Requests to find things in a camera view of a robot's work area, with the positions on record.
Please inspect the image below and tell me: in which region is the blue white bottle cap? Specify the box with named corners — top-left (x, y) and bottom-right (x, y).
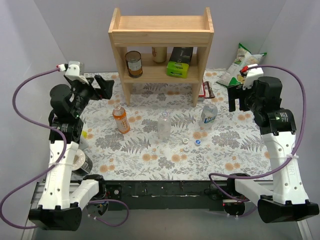
top-left (195, 139), bottom-right (202, 146)

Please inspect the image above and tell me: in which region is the clear plastic bottle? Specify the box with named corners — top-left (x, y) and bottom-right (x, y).
top-left (157, 112), bottom-right (172, 141)

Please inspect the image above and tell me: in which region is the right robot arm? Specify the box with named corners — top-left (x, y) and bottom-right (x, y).
top-left (226, 76), bottom-right (320, 223)

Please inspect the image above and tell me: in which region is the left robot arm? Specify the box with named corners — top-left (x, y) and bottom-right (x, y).
top-left (28, 75), bottom-right (115, 231)

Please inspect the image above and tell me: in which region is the blue label water bottle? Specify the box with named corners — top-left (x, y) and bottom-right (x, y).
top-left (200, 102), bottom-right (218, 129)

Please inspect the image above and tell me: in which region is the orange drink bottle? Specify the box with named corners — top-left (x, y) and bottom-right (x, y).
top-left (112, 103), bottom-right (130, 134)

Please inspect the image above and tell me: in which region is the yellow squeeze bottle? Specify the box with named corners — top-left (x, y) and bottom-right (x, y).
top-left (82, 131), bottom-right (88, 139)

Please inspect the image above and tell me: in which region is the dark red snack bar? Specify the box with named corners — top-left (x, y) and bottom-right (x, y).
top-left (198, 81), bottom-right (215, 99)

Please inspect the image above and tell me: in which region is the green chips bag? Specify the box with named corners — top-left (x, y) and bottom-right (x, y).
top-left (217, 43), bottom-right (267, 87)

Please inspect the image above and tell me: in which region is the brown tin can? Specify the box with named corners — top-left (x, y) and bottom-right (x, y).
top-left (125, 50), bottom-right (143, 78)

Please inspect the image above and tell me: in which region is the cream cylindrical jar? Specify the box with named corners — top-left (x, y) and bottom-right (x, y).
top-left (152, 47), bottom-right (167, 63)

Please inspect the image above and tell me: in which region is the black box on shelf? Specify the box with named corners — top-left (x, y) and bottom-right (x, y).
top-left (169, 47), bottom-right (194, 65)

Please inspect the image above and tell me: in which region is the green wipes pack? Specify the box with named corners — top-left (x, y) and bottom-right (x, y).
top-left (166, 61), bottom-right (189, 79)

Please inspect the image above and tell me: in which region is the wooden shelf rack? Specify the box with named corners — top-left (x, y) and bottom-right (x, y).
top-left (108, 7), bottom-right (214, 106)

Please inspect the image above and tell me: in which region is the floral patterned table mat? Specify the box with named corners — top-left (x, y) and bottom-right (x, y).
top-left (81, 71), bottom-right (271, 180)

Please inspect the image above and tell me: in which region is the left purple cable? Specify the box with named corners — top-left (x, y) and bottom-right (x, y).
top-left (0, 65), bottom-right (130, 230)

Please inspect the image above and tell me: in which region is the purple cable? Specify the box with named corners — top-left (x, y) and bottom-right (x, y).
top-left (208, 64), bottom-right (307, 218)
top-left (0, 65), bottom-right (130, 230)

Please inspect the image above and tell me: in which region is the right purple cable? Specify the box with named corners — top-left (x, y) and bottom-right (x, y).
top-left (208, 64), bottom-right (307, 218)

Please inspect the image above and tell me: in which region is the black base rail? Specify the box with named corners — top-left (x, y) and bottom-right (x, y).
top-left (101, 180), bottom-right (233, 211)

